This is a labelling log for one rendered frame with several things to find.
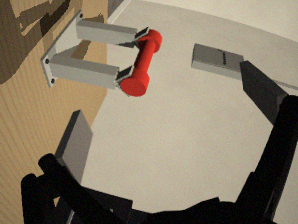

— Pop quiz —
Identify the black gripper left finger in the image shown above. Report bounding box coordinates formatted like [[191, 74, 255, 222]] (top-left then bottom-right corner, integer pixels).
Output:
[[21, 109, 125, 224]]

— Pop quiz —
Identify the red dumbbell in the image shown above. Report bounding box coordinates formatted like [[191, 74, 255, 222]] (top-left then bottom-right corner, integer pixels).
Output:
[[120, 29, 162, 97]]

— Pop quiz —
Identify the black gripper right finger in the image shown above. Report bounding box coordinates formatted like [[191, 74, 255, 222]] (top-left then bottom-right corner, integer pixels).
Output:
[[221, 60, 298, 224]]

